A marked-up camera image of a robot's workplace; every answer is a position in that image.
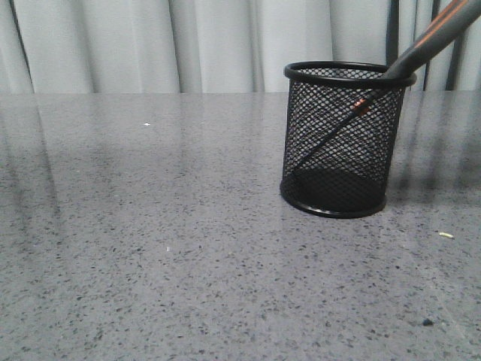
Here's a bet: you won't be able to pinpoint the grey curtain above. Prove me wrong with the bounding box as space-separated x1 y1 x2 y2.
0 0 481 94

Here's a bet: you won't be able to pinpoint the black mesh pen bucket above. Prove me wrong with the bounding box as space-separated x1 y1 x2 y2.
280 61 416 218

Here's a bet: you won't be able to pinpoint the grey orange handled scissors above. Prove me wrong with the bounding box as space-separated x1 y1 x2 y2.
294 1 480 171

